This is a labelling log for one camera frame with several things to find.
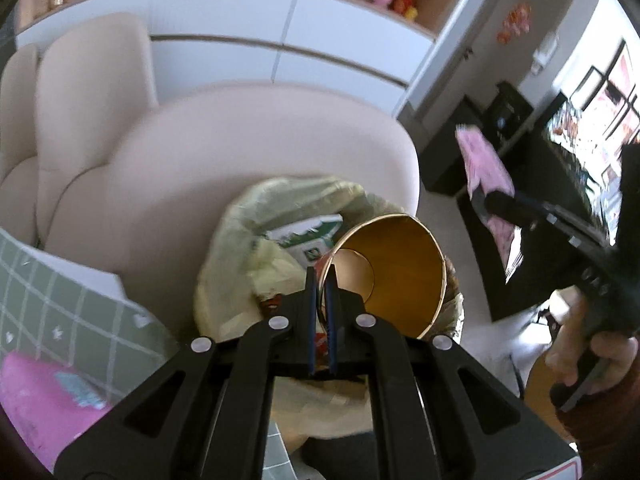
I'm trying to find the bin with yellowish bag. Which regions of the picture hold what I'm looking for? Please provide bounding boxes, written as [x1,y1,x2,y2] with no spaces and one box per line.
[194,175,466,442]

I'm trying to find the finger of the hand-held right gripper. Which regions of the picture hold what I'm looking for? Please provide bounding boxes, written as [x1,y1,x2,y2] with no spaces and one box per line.
[482,187,617,261]
[522,220,618,303]

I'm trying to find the window with red decorations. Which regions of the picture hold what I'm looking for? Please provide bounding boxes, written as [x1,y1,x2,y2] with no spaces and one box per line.
[569,36,640,163]

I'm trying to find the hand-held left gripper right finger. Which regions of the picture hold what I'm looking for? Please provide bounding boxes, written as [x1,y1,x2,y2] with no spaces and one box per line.
[324,270,581,480]

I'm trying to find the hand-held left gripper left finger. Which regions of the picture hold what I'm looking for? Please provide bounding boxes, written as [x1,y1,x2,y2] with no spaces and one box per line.
[54,266,321,480]

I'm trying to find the white wall switch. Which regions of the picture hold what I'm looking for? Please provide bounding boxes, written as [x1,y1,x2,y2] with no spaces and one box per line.
[532,34,559,74]

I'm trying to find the green and white packet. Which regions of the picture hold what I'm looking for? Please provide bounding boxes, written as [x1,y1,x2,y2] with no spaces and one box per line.
[262,213,346,269]

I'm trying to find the gold paper cup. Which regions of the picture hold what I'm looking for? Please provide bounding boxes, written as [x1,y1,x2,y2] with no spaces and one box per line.
[316,213,448,342]

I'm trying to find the red door decoration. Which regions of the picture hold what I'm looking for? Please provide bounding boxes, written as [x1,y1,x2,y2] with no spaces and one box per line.
[496,2,533,44]

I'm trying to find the black low cabinet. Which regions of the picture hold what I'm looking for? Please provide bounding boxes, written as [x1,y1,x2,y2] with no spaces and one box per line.
[420,94,494,197]

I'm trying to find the white low cabinet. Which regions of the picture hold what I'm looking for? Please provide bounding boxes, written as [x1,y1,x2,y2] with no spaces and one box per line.
[14,0,437,113]

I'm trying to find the person's right hand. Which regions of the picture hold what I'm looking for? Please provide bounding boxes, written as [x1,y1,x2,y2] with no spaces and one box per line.
[544,290,640,397]

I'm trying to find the black box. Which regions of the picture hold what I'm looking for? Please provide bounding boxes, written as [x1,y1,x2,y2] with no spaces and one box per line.
[481,81,536,137]

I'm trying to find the red and gold ornament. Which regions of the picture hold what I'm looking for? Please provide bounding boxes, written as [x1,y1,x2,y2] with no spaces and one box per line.
[391,0,419,22]

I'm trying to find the pink plastic packet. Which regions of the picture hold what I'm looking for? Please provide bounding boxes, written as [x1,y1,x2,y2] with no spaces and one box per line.
[0,351,119,467]

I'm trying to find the grey door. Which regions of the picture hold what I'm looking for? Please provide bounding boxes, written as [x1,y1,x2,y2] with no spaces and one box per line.
[395,0,584,128]

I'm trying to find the green checked tablecloth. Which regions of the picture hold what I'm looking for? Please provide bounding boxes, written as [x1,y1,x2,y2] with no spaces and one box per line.
[0,227,301,480]

